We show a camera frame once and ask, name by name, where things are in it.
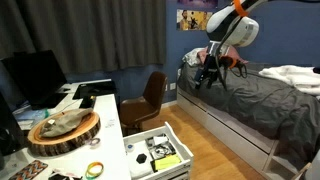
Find clear tape dispenser purple roll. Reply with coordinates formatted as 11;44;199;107
88;138;100;147

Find dark grey curtain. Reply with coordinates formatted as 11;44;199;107
0;0;166;73

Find yellow green rubber wristband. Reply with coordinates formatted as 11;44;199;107
85;170;103;180

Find grey flat cap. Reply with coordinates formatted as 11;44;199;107
40;108;93;138

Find black closed laptop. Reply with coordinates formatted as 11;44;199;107
73;81;117;100

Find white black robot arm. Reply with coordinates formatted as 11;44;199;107
194;0;268;89

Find metal tin with papers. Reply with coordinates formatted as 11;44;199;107
146;134;168;147

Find white round dish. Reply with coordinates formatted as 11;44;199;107
126;144;134;152

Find black sunglasses with white tag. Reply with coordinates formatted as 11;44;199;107
48;172;82;180

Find round wood log slab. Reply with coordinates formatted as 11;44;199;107
27;110;101;157

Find white open drawer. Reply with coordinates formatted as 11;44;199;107
123;122;194;180

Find black computer monitor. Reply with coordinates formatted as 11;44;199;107
2;50;67;110

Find yellow paper envelope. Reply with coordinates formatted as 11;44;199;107
155;155;181;170

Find zigzag patterned pouch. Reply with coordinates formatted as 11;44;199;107
8;160;48;180

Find brown leather chair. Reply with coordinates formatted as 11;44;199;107
119;71;167;135

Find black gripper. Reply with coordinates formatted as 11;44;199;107
195;41;229;89

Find black hexagonal puck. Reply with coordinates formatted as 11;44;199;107
136;154;147;164

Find bed with grey duvet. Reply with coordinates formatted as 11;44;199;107
177;48;320;179

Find metal tin with earphones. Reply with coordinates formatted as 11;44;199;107
150;144;176;160

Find basketball poster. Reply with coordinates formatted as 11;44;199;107
176;9;213;31

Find rainbow rubber wristband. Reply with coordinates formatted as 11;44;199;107
87;162;104;172

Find white fluffy blanket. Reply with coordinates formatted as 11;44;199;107
259;65;320;96

